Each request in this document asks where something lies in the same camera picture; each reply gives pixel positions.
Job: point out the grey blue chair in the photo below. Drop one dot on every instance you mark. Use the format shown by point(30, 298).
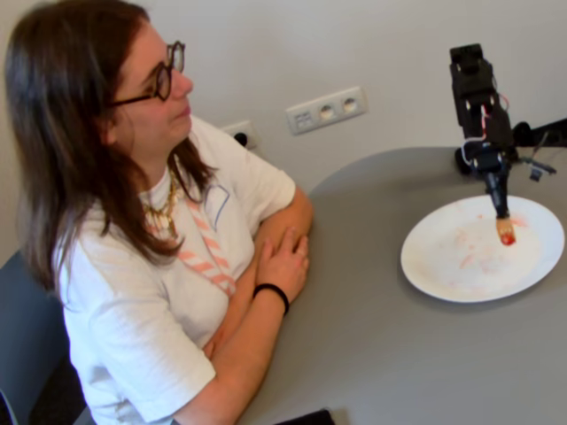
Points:
point(31, 345)

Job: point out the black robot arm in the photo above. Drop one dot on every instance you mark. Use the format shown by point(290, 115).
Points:
point(476, 97)

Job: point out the black power plug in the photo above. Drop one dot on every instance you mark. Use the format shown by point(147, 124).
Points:
point(241, 139)

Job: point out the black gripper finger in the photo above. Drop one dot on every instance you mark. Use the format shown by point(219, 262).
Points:
point(504, 195)
point(494, 195)

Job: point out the white multi-outlet wall socket strip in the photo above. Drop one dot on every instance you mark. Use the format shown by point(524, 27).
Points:
point(325, 110)

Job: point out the person's right forearm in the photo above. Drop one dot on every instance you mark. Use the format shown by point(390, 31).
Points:
point(248, 354)

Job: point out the person's head with brown hair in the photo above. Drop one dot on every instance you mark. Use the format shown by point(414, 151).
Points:
point(88, 110)

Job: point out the flat black device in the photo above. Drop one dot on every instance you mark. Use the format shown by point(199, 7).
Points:
point(305, 418)

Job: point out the person's right hand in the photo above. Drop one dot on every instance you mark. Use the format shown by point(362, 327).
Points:
point(283, 265)

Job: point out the red strawberry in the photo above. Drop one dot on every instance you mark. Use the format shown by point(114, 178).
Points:
point(509, 240)

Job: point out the black table clamp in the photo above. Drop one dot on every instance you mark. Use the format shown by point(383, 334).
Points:
point(522, 133)

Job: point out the wooden fork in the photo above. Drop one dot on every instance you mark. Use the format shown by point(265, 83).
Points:
point(505, 228)

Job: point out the white name sticker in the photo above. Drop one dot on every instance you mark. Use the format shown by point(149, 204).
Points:
point(218, 206)

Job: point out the dark-framed glasses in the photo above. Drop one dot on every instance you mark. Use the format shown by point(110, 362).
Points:
point(166, 75)

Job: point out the black wall ledge bar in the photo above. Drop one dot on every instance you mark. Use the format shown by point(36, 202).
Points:
point(551, 133)

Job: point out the person's left forearm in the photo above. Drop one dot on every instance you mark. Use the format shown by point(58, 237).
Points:
point(266, 230)

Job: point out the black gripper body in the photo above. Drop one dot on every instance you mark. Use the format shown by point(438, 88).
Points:
point(494, 182)

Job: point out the white round plate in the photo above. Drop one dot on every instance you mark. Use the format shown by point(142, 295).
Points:
point(465, 265)

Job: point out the white single wall socket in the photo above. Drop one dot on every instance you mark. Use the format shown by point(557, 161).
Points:
point(248, 130)

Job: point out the white t-shirt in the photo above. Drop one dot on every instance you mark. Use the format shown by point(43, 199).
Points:
point(142, 332)

